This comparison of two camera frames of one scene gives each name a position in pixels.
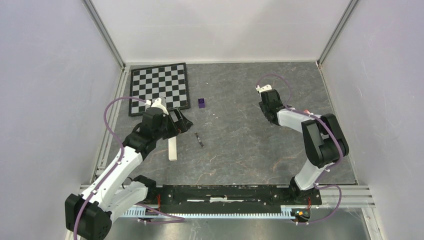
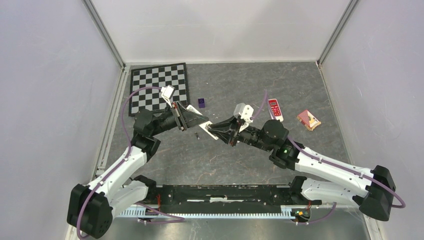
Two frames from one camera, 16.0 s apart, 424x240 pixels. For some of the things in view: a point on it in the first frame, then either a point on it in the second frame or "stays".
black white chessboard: (151, 83) stays
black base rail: (234, 195) stays
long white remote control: (172, 149) → (190, 107)
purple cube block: (201, 102) stays
